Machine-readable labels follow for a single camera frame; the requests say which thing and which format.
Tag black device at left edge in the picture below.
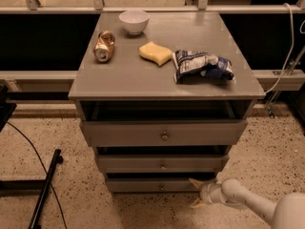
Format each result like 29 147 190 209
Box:
0 84 16 132

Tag white cable at right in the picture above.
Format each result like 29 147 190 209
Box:
264 2 296 95

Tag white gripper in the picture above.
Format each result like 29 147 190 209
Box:
189 178 222 208

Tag white ceramic bowl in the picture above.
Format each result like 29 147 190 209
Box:
119 10 150 35

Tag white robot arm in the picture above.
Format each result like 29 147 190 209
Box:
189 178 305 229

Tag grey drawer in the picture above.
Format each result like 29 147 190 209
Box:
80 120 247 147
96 155 229 174
106 177 197 193

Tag yellow sponge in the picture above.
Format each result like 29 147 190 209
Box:
139 42 173 66

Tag black metal stand leg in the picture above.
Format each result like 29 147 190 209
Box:
28 149 63 229

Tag grey wooden drawer cabinet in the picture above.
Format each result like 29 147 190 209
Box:
69 12 264 180

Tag black cable on floor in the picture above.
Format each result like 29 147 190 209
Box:
5 120 69 229

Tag blue white chip bag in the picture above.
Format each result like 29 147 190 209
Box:
173 50 234 83

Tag grey middle drawer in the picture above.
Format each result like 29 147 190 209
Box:
96 155 229 174

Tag metal railing frame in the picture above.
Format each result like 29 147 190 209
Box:
0 0 305 15

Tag crushed golden soda can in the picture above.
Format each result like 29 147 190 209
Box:
93 31 115 63

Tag grey top drawer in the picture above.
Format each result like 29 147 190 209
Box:
80 120 247 147

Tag grey bottom drawer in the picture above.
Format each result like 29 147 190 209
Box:
106 177 197 193

